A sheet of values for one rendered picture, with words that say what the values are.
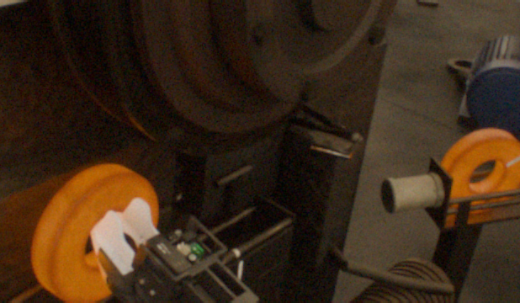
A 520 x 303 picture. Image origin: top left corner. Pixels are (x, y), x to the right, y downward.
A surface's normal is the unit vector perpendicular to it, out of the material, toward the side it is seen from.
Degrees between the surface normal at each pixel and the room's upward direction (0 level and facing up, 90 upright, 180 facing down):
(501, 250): 0
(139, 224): 88
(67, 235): 89
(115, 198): 89
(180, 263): 15
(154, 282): 90
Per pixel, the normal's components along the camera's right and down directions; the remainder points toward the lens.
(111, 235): -0.69, 0.29
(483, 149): 0.25, 0.51
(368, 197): 0.11, -0.86
